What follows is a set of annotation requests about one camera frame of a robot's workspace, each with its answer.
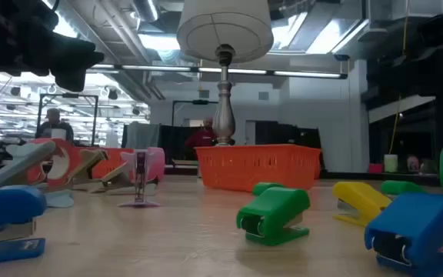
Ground purple staple remover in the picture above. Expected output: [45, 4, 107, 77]
[117, 149, 161, 209]

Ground grey cloth cover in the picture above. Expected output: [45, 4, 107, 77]
[122, 122, 162, 150]

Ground long ceiling light bar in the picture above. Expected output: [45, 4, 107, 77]
[86, 63, 348, 80]

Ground pink tape roll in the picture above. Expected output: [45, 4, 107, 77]
[131, 147, 166, 182]

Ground pink container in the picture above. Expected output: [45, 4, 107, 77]
[405, 154, 421, 173]

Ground white shade silver table lamp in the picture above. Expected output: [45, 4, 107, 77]
[176, 0, 275, 147]

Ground person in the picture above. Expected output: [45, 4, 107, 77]
[35, 107, 75, 145]
[185, 117, 218, 161]

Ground pale green cup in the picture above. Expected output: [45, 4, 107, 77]
[383, 153, 398, 173]

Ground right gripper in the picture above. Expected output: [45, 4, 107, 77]
[366, 45, 438, 97]

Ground blue stapler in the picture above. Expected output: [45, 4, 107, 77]
[0, 185, 48, 266]
[364, 192, 443, 277]

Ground black metal frame stand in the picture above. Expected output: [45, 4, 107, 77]
[36, 93, 100, 147]
[171, 99, 219, 128]

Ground yellow cable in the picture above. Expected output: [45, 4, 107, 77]
[388, 0, 409, 155]

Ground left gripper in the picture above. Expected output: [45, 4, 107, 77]
[0, 0, 105, 92]

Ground yellow stapler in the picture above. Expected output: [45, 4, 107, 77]
[331, 181, 392, 228]

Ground green stapler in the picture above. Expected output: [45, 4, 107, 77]
[235, 186, 311, 247]
[251, 182, 286, 196]
[380, 179, 426, 196]

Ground black partition panel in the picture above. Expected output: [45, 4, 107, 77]
[159, 125, 198, 162]
[254, 121, 322, 149]

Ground pale blue staple remover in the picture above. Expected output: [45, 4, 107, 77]
[0, 140, 75, 209]

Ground silver ceiling duct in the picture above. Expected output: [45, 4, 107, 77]
[131, 0, 161, 23]

